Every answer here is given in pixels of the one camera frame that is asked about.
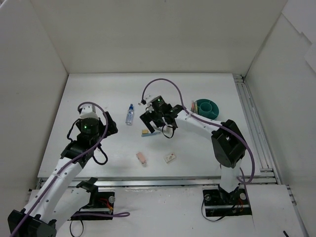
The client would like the orange yellow highlighter pack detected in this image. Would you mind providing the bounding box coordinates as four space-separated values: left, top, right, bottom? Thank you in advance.
191 101 198 114

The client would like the blue green ruler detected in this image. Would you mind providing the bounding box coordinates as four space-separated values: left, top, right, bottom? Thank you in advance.
141 131 161 137

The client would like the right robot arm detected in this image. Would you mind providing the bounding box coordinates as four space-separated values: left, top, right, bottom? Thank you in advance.
140 96 246 203

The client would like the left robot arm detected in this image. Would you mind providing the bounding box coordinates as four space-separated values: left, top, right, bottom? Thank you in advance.
7 112 118 237

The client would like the small clear blue bottle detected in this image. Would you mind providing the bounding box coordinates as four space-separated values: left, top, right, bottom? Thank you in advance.
125 104 134 125

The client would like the pink eraser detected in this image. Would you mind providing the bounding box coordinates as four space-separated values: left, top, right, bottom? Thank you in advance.
136 152 147 166

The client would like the teal round desk organizer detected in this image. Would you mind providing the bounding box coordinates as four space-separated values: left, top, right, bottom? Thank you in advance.
195 99 220 120

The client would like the white patterned eraser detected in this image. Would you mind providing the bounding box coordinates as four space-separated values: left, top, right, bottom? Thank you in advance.
164 153 176 163

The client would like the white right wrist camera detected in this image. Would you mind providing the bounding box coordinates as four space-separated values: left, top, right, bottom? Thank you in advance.
140 94 154 106

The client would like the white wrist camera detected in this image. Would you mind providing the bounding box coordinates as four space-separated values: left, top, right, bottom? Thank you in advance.
140 94 154 106
79 104 98 119

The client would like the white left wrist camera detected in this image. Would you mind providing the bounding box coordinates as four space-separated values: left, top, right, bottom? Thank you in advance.
79 104 98 119

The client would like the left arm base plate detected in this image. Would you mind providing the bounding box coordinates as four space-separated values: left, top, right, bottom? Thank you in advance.
70 191 115 221

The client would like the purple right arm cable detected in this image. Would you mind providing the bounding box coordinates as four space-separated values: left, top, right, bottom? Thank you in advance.
142 78 255 185

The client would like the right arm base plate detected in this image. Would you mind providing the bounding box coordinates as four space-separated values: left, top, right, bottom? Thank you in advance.
201 187 252 222

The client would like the aluminium frame rail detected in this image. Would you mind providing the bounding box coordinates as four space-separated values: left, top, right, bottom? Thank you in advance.
233 74 281 185

